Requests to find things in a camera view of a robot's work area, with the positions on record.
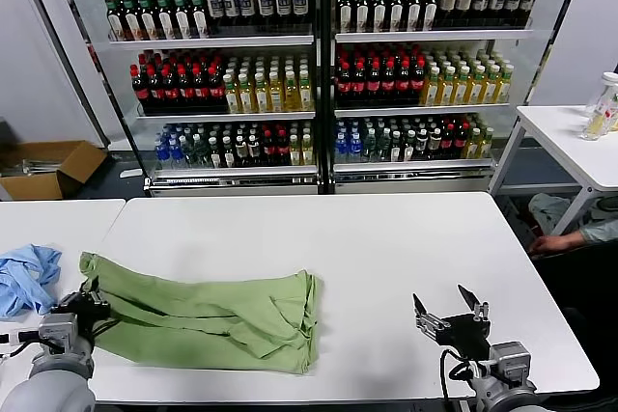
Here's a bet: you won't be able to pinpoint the crumpled light blue cloth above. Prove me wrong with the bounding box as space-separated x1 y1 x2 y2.
0 243 63 321

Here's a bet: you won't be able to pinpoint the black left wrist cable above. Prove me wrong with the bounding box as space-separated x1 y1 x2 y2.
0 329 44 360

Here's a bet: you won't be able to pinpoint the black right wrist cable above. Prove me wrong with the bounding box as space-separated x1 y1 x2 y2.
437 347 479 403

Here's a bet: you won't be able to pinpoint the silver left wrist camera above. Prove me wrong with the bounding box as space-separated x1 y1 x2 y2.
37 313 80 343

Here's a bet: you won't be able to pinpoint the black office chair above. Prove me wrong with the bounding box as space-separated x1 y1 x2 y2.
530 240 618 408

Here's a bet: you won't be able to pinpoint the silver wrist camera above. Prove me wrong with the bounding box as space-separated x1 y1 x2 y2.
37 313 80 343
487 342 532 377

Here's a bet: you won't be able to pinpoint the white side table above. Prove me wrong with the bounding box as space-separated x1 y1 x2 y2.
487 103 618 234

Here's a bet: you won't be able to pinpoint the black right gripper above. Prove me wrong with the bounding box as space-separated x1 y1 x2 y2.
411 284 492 361

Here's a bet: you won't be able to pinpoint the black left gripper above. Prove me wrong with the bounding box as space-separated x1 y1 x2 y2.
49 275 112 332

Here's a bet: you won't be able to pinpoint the clear bottle yellow liquid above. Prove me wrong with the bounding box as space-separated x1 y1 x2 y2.
580 101 612 142

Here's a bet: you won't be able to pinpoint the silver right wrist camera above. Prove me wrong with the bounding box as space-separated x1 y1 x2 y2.
487 342 532 377

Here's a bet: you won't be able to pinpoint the person hand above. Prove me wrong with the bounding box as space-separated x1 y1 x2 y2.
528 232 589 258

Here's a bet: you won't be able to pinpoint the open cardboard box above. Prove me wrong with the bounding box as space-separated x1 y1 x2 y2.
0 140 108 202

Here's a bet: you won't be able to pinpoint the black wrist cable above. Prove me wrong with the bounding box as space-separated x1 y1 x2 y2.
0 329 44 360
437 347 479 403

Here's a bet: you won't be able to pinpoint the person arm pale green sleeve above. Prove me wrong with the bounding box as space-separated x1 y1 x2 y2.
578 216 618 245

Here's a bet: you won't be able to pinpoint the cola bottle red cap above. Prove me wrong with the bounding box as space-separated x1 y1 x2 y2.
365 61 381 106
207 66 224 113
131 66 150 114
409 60 426 105
192 66 209 113
379 60 397 106
351 61 367 106
162 66 179 114
336 62 352 107
147 66 164 114
177 66 194 113
395 60 411 105

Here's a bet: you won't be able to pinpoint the grey metal rods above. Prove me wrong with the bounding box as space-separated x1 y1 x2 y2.
0 156 73 178

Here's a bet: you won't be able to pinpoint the white beverage cooler cabinet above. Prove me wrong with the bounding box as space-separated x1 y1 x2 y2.
115 0 323 197

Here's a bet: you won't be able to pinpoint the light green shirt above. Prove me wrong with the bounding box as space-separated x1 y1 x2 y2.
78 251 325 376

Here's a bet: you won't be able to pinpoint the dark tea bottle green cap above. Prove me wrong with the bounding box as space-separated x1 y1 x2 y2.
105 0 124 41
189 0 210 40
352 0 371 33
121 0 141 41
405 0 423 32
173 0 193 40
387 0 406 32
138 0 158 41
370 0 388 33
421 0 438 31
336 0 353 34
155 0 175 41

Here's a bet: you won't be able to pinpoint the pale grey crumpled fabric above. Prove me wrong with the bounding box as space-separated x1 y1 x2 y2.
528 192 580 234

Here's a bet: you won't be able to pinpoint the shelf rack with bottles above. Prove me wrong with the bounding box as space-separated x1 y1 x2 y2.
330 0 537 194

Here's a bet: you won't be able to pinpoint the clear bottle white cap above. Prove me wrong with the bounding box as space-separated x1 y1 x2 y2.
586 71 618 132

